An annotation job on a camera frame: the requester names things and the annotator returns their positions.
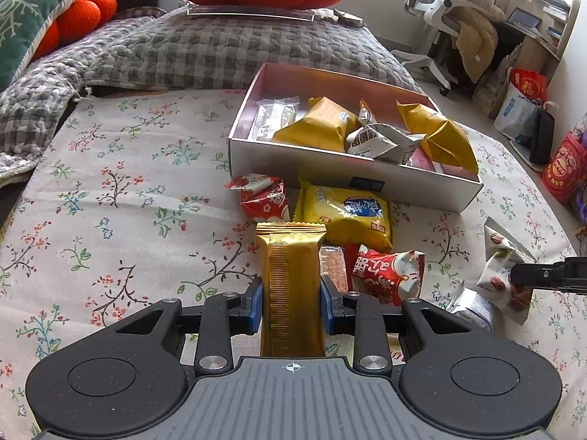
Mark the yellow blue-label snack packet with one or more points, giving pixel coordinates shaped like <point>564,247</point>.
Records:
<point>350,216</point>

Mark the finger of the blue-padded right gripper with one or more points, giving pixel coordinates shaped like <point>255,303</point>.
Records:
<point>331,307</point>

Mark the pink silver cardboard box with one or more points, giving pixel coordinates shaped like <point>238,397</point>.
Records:
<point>452,191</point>

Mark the red shopping bag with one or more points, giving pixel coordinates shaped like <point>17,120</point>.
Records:
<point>531,84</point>

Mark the red white candy packet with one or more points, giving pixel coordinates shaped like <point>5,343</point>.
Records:
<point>389,277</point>
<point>262,198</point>

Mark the large yellow snack bag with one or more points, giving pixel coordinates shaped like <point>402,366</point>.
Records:
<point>444,141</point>
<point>325,126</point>

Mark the white nut snack packet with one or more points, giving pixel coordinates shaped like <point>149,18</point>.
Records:
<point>502,252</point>

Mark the red yellow snack bag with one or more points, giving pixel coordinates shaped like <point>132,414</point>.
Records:
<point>566,169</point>

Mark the beige coat on chair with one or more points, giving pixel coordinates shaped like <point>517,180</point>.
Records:
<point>477,40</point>

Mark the clear-wrapped brown wafer pack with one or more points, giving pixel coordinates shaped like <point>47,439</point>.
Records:
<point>332,265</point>

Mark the silver white snack packet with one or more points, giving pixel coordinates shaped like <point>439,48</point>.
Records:
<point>383,142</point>

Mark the white blue snack packet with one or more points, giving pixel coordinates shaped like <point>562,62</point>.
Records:
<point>470,306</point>

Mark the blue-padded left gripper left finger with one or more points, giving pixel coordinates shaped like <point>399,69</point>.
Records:
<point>252,307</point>

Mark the clear plastic sheet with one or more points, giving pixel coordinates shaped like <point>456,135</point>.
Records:
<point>227,11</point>

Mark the black bag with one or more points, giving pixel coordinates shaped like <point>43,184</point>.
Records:
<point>542,130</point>

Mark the floral tablecloth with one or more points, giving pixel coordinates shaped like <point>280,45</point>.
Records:
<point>129,205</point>

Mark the black das left gripper right finger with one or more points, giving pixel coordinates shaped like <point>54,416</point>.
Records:
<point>567,276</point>

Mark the grey checked quilt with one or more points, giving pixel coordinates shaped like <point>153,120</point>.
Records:
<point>151,51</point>

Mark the white office chair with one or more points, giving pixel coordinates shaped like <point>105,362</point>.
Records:
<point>435,14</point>

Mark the wooden desk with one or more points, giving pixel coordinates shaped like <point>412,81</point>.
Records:
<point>546,26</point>

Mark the green snowflake pillow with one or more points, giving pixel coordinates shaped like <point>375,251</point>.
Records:
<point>24,24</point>

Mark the small orange cushion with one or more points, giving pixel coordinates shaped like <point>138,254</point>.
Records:
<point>83,17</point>

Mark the gold snack bar wrapper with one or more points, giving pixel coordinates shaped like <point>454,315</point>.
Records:
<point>291,323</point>

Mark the pink snack packet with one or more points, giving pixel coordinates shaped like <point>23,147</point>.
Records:
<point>421,161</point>

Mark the clear white snack packet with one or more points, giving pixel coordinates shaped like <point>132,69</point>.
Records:
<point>273,115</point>

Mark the white blue paper bag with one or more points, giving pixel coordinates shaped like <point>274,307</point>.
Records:
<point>515,115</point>

